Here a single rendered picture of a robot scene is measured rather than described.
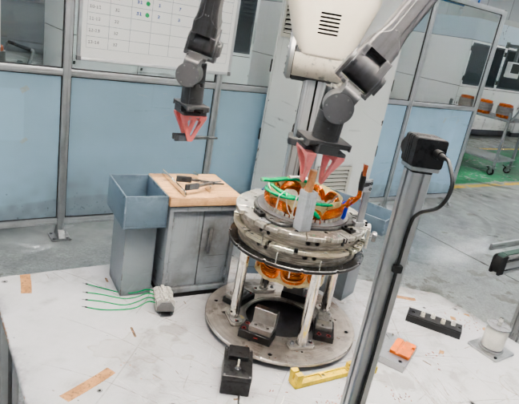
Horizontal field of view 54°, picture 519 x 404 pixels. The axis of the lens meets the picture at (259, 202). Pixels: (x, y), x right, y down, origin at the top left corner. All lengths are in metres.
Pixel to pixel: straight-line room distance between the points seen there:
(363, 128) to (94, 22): 1.92
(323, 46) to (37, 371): 1.12
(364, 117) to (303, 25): 2.27
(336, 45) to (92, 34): 1.91
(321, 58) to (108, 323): 0.94
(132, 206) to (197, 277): 0.29
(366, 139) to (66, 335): 2.98
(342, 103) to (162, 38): 2.49
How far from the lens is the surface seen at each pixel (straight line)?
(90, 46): 3.22
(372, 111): 3.83
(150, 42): 3.33
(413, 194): 0.71
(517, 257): 2.48
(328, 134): 1.03
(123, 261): 1.34
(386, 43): 1.03
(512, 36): 12.28
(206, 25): 1.29
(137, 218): 1.27
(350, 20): 1.58
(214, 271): 1.42
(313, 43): 1.58
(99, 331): 1.26
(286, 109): 3.52
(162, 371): 1.15
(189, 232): 1.34
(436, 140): 0.70
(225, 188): 1.39
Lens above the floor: 1.50
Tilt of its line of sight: 19 degrees down
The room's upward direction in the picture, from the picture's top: 10 degrees clockwise
